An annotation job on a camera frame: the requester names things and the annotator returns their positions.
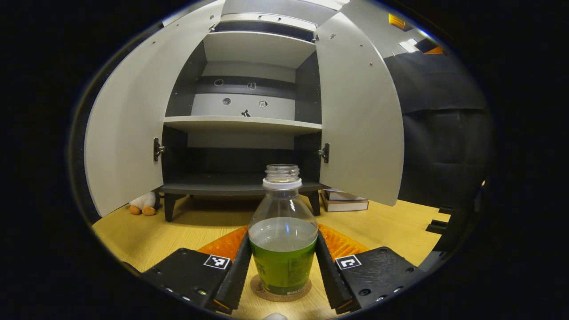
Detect black backdrop cloth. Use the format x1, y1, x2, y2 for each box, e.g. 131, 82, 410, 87
69, 49, 495, 223

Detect round cork coaster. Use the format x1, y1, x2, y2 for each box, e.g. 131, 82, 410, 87
250, 273, 313, 303

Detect clear bottle with green label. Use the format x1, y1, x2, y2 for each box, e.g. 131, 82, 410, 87
248, 164, 319, 297

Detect thick brown book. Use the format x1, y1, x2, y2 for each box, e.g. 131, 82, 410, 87
321, 196, 369, 212

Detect grey cabinet drawer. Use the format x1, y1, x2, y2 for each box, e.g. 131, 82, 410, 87
218, 12, 318, 32

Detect grey cabinet door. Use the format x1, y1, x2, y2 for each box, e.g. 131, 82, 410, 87
313, 11, 405, 207
84, 0, 225, 218

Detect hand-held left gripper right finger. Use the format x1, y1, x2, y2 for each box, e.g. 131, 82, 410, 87
315, 224, 429, 314

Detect white plush toy orange feet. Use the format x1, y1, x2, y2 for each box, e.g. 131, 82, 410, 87
129, 191, 157, 216

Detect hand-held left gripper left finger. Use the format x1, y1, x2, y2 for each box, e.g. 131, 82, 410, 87
140, 226, 252, 315

